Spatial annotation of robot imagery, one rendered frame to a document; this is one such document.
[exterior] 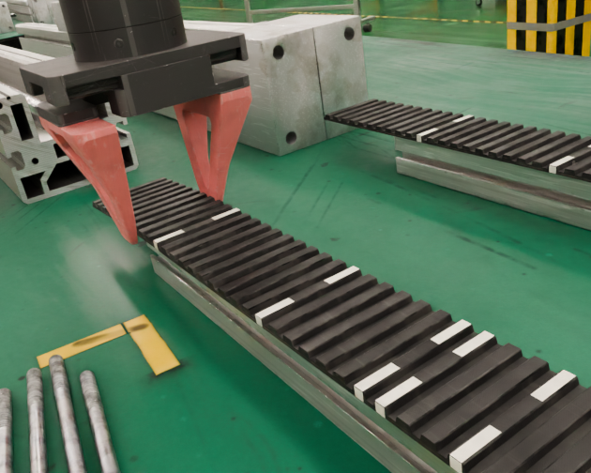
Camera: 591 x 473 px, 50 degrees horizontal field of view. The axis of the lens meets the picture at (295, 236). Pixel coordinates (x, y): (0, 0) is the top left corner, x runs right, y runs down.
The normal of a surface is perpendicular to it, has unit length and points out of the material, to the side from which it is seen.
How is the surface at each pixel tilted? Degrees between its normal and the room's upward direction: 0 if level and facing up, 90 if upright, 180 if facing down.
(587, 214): 90
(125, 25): 90
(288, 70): 90
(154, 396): 0
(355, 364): 0
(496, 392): 0
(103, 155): 111
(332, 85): 90
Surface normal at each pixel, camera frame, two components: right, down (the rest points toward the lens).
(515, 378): -0.15, -0.89
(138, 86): 0.56, 0.29
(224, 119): 0.57, 0.59
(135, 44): 0.29, 0.37
